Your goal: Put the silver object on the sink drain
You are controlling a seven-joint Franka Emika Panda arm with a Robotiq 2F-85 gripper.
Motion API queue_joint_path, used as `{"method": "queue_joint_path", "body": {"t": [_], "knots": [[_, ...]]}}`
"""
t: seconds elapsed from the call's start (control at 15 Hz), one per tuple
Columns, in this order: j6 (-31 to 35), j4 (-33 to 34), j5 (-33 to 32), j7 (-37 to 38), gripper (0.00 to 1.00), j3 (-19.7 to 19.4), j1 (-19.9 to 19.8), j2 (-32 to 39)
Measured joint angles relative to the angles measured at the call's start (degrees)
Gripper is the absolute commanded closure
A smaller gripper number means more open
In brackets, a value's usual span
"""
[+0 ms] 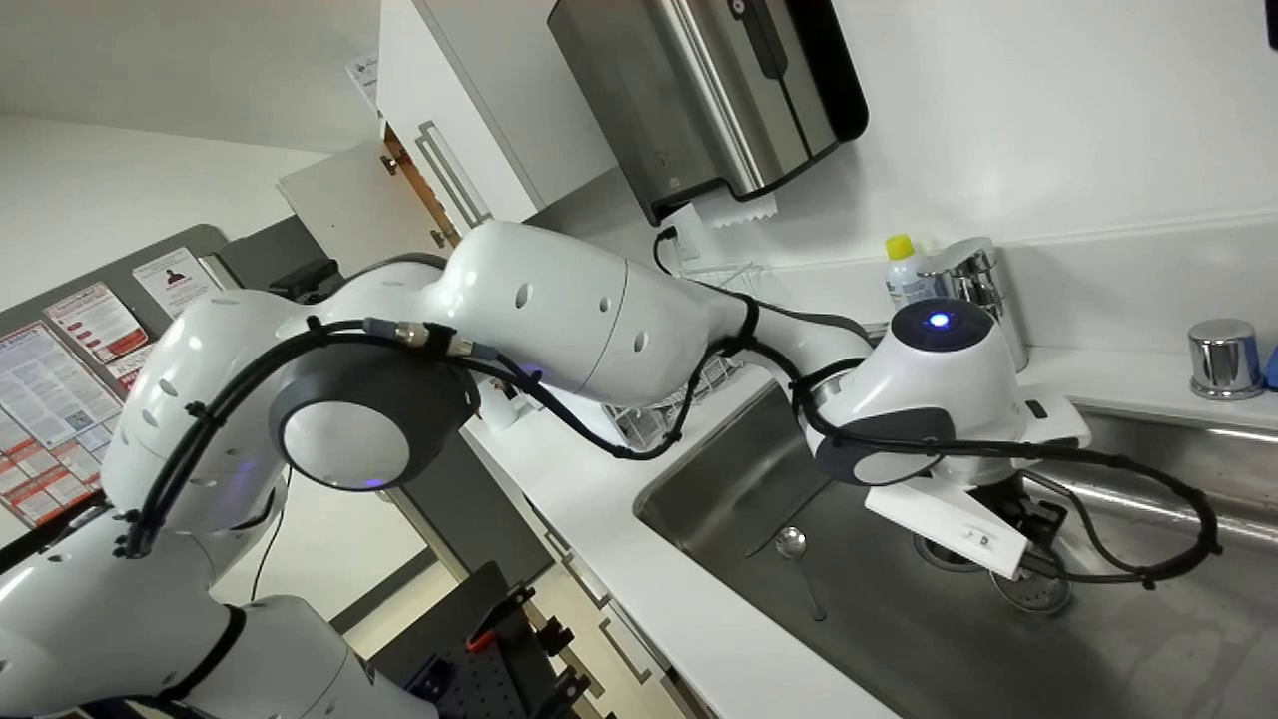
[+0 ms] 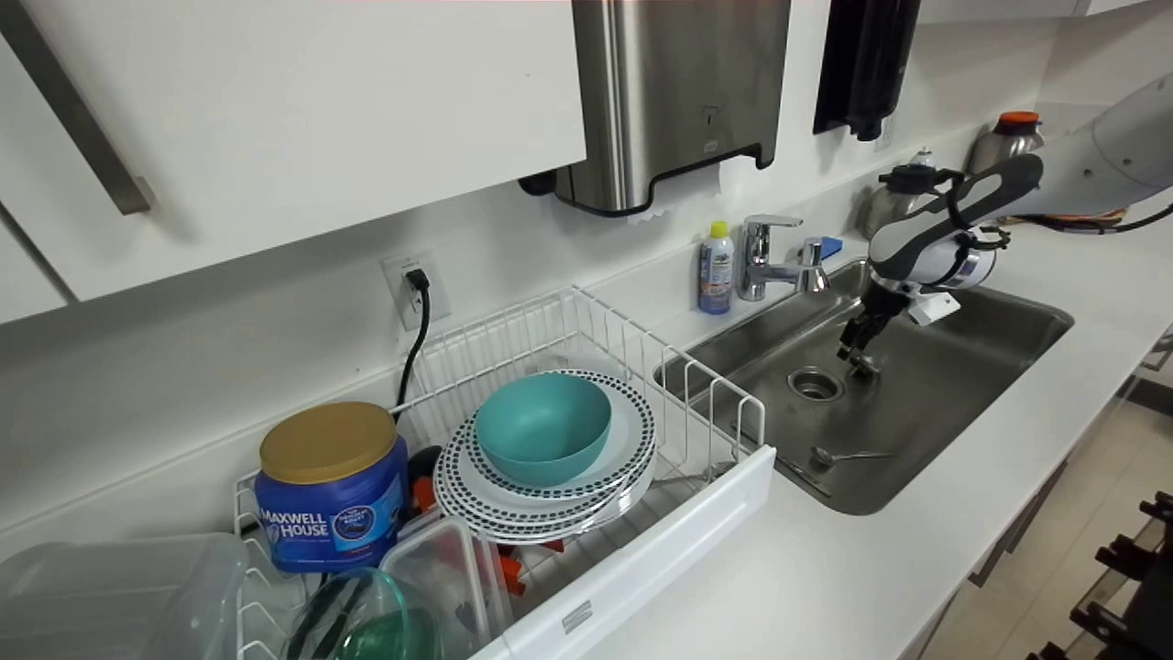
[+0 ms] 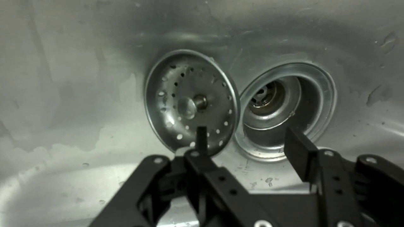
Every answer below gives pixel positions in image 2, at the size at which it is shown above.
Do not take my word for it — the black metal rack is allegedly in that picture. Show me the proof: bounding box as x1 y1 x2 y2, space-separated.
1025 489 1173 660

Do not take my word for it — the black wall dispenser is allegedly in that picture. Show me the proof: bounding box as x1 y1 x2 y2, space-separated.
812 0 923 143

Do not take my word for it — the black cable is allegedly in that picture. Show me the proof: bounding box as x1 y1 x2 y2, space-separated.
391 267 433 424

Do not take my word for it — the silver spoon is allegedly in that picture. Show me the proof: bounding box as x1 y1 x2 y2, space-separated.
809 445 898 474

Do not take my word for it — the steel jug with black lid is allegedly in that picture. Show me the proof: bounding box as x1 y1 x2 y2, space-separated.
856 150 965 242

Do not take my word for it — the chrome tap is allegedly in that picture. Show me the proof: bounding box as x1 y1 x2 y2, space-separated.
737 214 831 303

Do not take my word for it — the teal bowl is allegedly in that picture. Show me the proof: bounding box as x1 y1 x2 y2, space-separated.
473 371 614 489

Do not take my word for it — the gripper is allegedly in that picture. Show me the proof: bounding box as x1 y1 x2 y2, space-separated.
836 280 910 382

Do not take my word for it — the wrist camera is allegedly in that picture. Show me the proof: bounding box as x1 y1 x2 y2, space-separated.
906 291 962 327

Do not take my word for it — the green glass bowl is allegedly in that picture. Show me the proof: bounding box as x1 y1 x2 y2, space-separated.
283 566 442 660

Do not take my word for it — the white wire dish rack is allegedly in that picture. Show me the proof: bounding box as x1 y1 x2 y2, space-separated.
233 285 779 660

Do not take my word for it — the grey cabinet door handle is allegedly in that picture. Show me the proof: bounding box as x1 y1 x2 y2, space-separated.
0 0 156 217

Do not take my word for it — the grey drawer handle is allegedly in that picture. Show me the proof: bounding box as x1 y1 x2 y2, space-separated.
968 458 1069 589

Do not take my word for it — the white cabinet door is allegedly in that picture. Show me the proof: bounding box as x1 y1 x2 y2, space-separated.
0 0 588 304

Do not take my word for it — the clear container with lid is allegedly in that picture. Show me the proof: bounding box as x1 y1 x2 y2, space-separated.
379 515 515 657

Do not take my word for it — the dish soap bottle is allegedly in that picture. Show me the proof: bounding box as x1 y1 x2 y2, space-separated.
697 219 737 317

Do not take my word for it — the white wall socket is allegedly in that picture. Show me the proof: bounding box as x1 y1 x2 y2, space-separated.
379 249 453 333

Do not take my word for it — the stack of dotted plates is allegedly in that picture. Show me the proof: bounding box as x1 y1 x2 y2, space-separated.
432 368 659 545

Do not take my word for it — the clear plastic container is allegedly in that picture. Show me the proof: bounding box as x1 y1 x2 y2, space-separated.
0 533 251 660

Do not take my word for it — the sink drain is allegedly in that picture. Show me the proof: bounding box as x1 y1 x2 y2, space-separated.
785 366 847 405

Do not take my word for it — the steel paper towel dispenser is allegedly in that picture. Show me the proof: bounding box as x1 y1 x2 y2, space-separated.
518 0 794 219

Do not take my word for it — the blue coffee can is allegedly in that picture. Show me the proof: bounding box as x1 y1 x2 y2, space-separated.
254 401 411 576

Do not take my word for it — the steel bottle with orange lid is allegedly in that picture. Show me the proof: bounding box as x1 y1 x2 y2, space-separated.
966 110 1047 178

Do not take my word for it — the white wall cabinet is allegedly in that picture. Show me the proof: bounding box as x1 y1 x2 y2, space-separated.
0 0 588 327

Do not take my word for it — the steel sink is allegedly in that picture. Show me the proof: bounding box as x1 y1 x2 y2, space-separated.
654 258 1076 517

